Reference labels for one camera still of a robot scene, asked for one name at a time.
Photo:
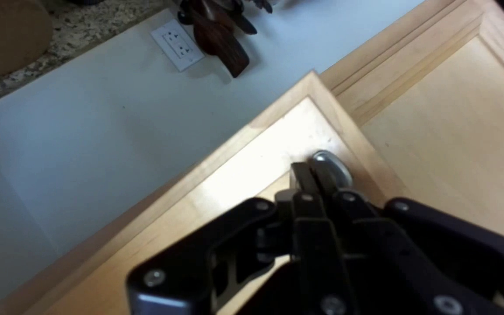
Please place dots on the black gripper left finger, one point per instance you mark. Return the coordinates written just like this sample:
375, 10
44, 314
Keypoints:
193, 269

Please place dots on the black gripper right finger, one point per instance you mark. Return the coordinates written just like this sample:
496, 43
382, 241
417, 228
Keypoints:
438, 246

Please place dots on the light wood cabinet door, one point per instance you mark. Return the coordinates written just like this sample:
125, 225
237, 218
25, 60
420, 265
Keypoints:
252, 169
455, 116

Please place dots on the dark wooden spatula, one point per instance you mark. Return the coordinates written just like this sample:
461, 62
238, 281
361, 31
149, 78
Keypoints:
223, 45

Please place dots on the dark wooden spoon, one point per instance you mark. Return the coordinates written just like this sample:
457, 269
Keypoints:
244, 18

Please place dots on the round wooden board stack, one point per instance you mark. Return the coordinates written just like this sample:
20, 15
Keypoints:
4, 36

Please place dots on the white wall outlet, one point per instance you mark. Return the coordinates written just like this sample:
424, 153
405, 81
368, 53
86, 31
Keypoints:
177, 46

